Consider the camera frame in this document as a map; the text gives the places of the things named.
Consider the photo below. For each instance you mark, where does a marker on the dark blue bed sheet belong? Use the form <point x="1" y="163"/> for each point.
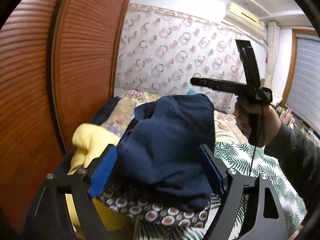
<point x="105" y="110"/>

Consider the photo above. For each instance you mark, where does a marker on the person's right forearm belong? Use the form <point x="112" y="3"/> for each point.
<point x="297" y="155"/>

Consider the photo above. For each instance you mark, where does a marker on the dark circle-patterned cushion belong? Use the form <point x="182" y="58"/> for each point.
<point x="155" y="213"/>

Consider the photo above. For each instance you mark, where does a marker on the grey window blind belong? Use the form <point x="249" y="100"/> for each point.
<point x="305" y="80"/>

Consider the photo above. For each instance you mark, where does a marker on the wooden window frame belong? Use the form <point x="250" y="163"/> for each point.
<point x="291" y="67"/>

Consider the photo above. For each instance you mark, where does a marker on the navy printed t-shirt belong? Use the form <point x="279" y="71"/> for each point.
<point x="170" y="142"/>

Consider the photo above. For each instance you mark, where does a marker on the floral blanket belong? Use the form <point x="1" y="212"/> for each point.
<point x="225" y="125"/>

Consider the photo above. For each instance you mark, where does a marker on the wall air conditioner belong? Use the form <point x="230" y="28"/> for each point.
<point x="246" y="17"/>

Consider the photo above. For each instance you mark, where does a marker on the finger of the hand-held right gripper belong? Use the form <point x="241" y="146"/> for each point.
<point x="207" y="83"/>

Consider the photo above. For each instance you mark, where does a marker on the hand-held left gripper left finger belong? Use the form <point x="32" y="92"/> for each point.
<point x="105" y="172"/>

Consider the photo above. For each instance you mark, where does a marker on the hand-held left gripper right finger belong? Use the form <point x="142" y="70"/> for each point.
<point x="212" y="170"/>

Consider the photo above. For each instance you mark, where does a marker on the leaf print bed sheet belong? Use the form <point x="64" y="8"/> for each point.
<point x="270" y="180"/>

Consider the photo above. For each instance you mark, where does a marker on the wooden louvered wardrobe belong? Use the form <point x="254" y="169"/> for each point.
<point x="82" y="55"/>

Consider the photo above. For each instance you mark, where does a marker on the yellow cloth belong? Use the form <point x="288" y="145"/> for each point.
<point x="85" y="140"/>

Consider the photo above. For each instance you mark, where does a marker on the person's right hand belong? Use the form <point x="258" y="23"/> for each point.
<point x="272" y="125"/>

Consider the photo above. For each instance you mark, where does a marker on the cream side curtain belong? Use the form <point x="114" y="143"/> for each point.
<point x="272" y="55"/>

